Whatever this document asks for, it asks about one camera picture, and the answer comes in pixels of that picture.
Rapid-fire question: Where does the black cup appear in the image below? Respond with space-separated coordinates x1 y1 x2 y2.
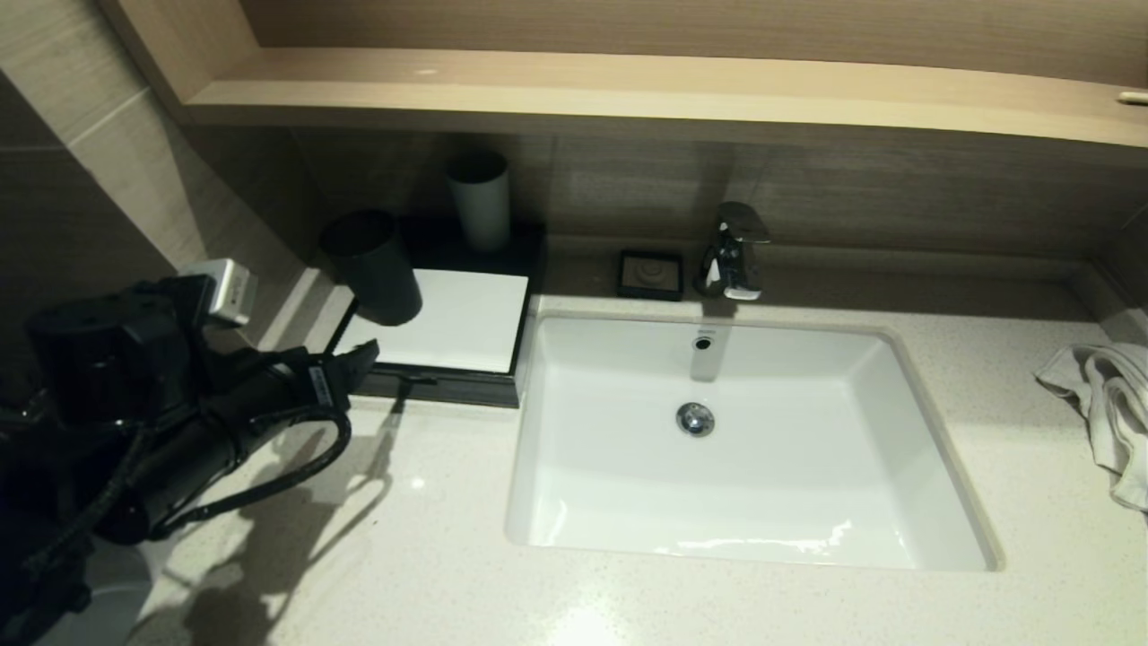
321 209 425 326

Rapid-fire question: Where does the black box with white top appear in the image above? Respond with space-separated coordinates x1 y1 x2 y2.
323 267 532 387

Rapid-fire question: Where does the grey cup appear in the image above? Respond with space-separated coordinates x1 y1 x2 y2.
447 153 512 254

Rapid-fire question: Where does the black glossy tray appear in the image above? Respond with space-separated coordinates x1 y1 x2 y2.
395 215 550 315

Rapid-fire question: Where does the black square soap dish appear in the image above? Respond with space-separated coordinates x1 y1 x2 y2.
616 250 685 302

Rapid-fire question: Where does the light wooden shelf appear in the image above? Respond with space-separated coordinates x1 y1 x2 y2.
99 0 1148 149

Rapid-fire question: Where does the chrome faucet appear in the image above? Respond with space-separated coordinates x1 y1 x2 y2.
695 203 772 302

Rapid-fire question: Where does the white ceramic sink basin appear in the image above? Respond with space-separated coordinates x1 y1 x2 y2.
504 310 1004 573

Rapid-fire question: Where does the white towel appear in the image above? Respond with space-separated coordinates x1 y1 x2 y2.
1031 343 1148 514

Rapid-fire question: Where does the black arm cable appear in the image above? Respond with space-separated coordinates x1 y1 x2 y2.
152 406 353 539

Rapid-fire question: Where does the small white rectangular block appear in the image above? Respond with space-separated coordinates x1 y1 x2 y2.
179 258 260 327

